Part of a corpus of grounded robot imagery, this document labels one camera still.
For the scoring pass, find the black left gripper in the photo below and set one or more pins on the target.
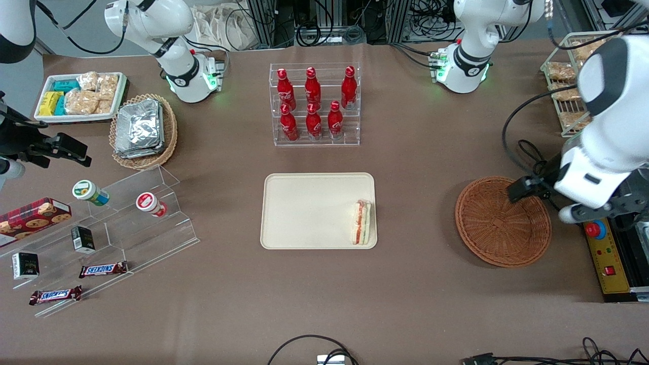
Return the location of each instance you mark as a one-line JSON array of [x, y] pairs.
[[544, 182]]

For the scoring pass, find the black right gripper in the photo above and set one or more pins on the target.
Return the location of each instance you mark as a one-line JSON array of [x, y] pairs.
[[17, 140]]

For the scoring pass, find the triangular sandwich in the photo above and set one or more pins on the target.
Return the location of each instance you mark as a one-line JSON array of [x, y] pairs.
[[362, 223]]

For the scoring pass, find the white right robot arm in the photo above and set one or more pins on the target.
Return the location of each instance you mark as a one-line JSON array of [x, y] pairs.
[[152, 25]]

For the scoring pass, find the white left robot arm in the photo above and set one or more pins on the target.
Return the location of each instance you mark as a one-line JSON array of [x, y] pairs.
[[608, 142]]

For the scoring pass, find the white rectangular snack tray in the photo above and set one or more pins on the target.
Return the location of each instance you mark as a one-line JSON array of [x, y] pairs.
[[45, 119]]

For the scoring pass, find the brown round wicker basket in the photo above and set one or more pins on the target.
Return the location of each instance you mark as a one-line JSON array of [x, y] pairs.
[[499, 228]]

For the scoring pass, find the light oval wicker basket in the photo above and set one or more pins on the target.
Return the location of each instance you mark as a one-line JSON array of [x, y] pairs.
[[170, 137]]

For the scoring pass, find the beige plastic tray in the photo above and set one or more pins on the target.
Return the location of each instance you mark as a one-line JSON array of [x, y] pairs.
[[309, 210]]

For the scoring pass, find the green lid yogurt cup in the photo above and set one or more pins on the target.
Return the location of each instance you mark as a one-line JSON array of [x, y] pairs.
[[87, 191]]

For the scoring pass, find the teal snack packet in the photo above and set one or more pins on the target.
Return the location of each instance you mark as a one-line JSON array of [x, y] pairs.
[[60, 106], [65, 85]]

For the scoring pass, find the clear bagged rice snack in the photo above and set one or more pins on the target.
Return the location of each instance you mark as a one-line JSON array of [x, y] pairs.
[[81, 102], [105, 107], [108, 86], [87, 80]]

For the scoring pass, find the yellow snack packet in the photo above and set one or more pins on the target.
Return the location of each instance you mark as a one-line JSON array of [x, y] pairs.
[[49, 103]]

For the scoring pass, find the silver foil container stack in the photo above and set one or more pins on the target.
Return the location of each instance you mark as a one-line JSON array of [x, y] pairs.
[[139, 126]]

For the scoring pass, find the red cookie box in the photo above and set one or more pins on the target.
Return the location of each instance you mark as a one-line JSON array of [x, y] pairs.
[[30, 218]]

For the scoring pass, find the clear bagged pastry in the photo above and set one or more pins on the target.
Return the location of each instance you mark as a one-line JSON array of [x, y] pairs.
[[583, 50], [564, 92], [574, 120], [561, 71]]

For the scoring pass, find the small black box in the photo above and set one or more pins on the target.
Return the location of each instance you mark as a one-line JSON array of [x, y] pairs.
[[25, 265], [82, 239]]

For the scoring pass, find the red lid yogurt cup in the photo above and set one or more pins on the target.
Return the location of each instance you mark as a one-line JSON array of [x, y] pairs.
[[148, 203]]

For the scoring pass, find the black yellow control box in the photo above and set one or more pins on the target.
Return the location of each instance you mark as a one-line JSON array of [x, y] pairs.
[[608, 263]]

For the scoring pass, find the clear acrylic step shelf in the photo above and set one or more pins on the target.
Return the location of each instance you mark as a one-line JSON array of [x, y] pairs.
[[152, 243]]

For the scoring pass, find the brown Snickers bar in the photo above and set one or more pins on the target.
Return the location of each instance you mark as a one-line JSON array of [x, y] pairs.
[[103, 269], [55, 295]]

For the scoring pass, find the clear acrylic bottle rack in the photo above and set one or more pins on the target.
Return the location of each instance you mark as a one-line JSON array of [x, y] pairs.
[[350, 129]]

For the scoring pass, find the beige cloth bag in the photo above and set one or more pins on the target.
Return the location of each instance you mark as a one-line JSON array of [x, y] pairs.
[[223, 28]]

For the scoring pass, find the red cola bottle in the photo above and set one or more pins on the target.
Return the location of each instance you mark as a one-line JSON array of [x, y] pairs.
[[314, 125], [285, 91], [289, 126], [313, 88], [335, 123], [349, 88]]

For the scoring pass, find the small silver device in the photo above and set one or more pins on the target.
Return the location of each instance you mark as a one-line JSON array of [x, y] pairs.
[[330, 360]]

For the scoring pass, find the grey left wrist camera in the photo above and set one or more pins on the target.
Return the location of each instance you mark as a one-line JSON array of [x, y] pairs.
[[568, 214]]

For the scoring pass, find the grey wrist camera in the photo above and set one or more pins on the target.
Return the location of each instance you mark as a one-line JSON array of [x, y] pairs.
[[568, 214], [10, 172]]

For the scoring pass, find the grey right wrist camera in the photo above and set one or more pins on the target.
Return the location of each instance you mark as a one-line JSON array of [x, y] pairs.
[[10, 172]]

